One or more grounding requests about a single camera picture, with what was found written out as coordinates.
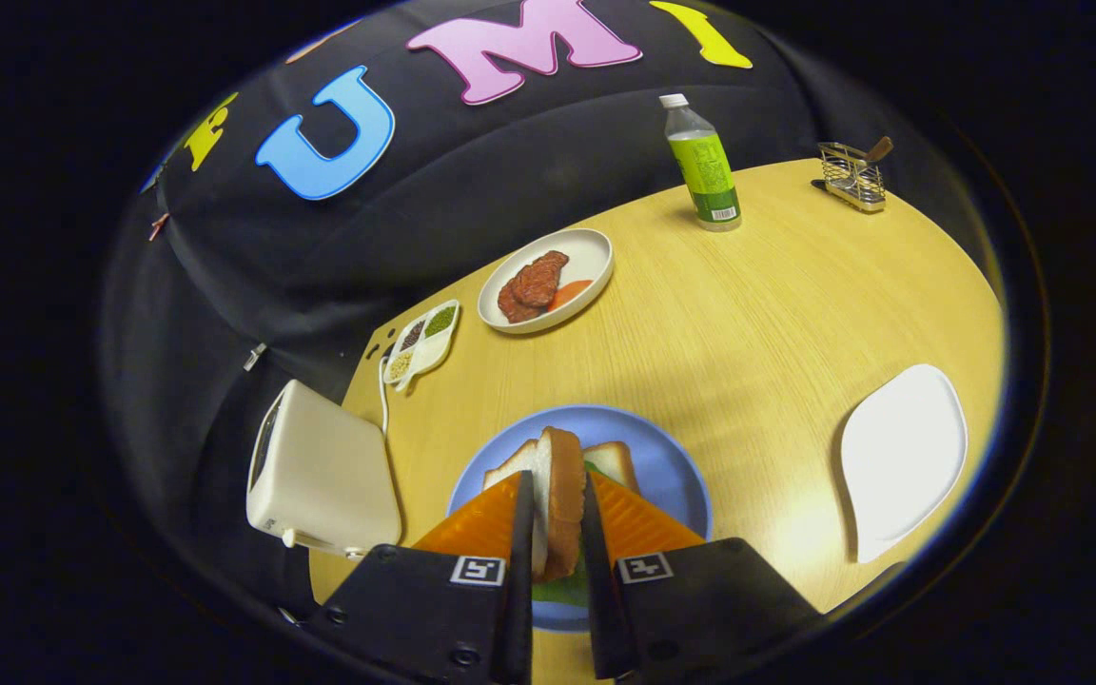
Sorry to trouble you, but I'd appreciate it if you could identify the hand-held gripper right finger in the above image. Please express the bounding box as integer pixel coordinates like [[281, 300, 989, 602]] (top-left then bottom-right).
[[578, 473, 825, 681]]

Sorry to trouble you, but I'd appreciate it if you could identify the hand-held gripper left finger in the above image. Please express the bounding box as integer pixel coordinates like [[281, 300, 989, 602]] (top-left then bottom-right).
[[305, 469, 536, 685]]

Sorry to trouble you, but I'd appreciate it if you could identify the green lettuce leaf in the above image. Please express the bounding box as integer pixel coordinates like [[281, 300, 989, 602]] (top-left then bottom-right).
[[531, 461, 606, 610]]

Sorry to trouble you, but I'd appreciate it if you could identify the toasted bread slice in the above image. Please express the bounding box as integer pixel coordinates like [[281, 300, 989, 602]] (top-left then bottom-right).
[[531, 426, 589, 583]]

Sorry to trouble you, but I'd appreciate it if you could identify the white bread slice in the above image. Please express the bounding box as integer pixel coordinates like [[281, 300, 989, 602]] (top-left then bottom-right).
[[481, 440, 642, 496]]

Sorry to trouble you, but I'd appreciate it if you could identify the blue plate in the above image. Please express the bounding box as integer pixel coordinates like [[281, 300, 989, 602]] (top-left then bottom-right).
[[446, 404, 714, 634]]

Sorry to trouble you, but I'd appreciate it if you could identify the white toaster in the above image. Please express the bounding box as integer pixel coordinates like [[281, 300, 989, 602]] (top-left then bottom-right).
[[245, 380, 403, 559]]

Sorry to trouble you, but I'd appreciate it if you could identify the white divided seasoning tray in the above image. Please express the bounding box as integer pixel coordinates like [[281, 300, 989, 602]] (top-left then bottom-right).
[[382, 299, 461, 393]]

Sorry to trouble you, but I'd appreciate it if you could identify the brown meat slice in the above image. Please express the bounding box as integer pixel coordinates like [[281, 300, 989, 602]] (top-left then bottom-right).
[[513, 250, 571, 308], [497, 276, 541, 324]]

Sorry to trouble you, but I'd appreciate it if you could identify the red tomato slice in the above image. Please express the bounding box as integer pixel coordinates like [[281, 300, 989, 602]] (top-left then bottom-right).
[[548, 279, 595, 312]]

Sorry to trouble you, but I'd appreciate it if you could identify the round white plate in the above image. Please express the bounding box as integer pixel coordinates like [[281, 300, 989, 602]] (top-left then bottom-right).
[[478, 228, 615, 335]]

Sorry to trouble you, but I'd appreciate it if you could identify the white leaf-shaped plate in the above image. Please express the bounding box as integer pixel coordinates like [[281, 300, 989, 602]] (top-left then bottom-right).
[[839, 363, 969, 564]]

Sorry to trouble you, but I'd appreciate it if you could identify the green label plastic bottle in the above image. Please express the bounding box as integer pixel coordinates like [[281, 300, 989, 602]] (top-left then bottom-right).
[[659, 93, 742, 233]]

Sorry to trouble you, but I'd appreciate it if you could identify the metal wire rack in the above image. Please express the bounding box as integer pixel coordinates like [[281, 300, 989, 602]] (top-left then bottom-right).
[[816, 141, 888, 212]]

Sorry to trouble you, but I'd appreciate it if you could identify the wooden handled utensil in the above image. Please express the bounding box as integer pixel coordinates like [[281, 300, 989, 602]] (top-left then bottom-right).
[[843, 136, 894, 177]]

